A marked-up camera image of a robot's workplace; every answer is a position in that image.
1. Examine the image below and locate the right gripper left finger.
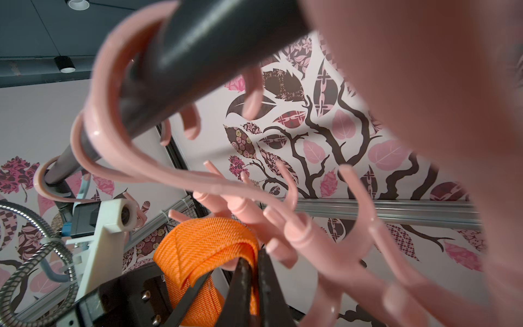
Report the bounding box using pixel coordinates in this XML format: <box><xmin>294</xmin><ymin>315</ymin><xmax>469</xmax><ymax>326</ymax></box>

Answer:
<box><xmin>215</xmin><ymin>258</ymin><xmax>253</xmax><ymax>327</ymax></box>

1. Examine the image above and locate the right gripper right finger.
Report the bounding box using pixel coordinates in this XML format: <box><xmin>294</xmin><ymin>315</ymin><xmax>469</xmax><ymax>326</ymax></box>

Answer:
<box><xmin>257</xmin><ymin>248</ymin><xmax>296</xmax><ymax>327</ymax></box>

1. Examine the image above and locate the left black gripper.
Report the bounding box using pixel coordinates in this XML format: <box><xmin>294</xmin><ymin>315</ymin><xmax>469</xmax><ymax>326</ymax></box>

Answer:
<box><xmin>54</xmin><ymin>263</ymin><xmax>212</xmax><ymax>327</ymax></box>

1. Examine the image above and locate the dark orange waist bag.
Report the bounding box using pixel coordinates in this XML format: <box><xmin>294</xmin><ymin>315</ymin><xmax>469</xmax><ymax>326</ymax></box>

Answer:
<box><xmin>153</xmin><ymin>217</ymin><xmax>260</xmax><ymax>326</ymax></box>

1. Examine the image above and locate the pink plastic hook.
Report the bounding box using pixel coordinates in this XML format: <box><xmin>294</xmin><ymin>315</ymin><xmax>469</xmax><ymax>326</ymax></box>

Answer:
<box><xmin>71</xmin><ymin>99</ymin><xmax>232</xmax><ymax>217</ymax></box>
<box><xmin>263</xmin><ymin>165</ymin><xmax>497</xmax><ymax>326</ymax></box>
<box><xmin>32</xmin><ymin>155</ymin><xmax>152</xmax><ymax>230</ymax></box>
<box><xmin>300</xmin><ymin>1</ymin><xmax>522</xmax><ymax>326</ymax></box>
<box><xmin>81</xmin><ymin>0</ymin><xmax>299</xmax><ymax>271</ymax></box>

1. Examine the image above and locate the light blue plastic hook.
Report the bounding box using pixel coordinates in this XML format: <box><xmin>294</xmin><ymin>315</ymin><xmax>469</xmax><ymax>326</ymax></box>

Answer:
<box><xmin>73</xmin><ymin>174</ymin><xmax>91</xmax><ymax>210</ymax></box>

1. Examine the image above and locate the left metal flex conduit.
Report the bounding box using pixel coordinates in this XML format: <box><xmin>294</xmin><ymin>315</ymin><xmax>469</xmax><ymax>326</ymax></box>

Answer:
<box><xmin>1</xmin><ymin>201</ymin><xmax>78</xmax><ymax>326</ymax></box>

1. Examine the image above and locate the black clothes rack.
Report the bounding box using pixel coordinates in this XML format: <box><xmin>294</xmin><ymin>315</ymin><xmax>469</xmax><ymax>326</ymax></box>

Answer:
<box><xmin>48</xmin><ymin>1</ymin><xmax>311</xmax><ymax>208</ymax></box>

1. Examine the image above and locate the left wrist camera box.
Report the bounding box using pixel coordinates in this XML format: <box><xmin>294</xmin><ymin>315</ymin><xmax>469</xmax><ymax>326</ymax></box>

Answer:
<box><xmin>66</xmin><ymin>198</ymin><xmax>138</xmax><ymax>300</ymax></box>

